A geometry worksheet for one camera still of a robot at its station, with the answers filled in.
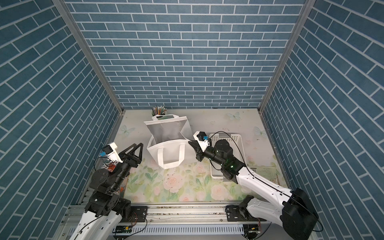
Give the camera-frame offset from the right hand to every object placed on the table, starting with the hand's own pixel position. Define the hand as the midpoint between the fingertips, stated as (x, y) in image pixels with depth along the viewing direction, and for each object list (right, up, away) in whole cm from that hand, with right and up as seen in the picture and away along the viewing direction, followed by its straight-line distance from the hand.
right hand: (192, 142), depth 72 cm
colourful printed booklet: (-41, -12, +2) cm, 43 cm away
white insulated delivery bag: (-12, -2, +1) cm, 12 cm away
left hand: (-22, -1, -5) cm, 22 cm away
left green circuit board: (-33, -43, 0) cm, 54 cm away
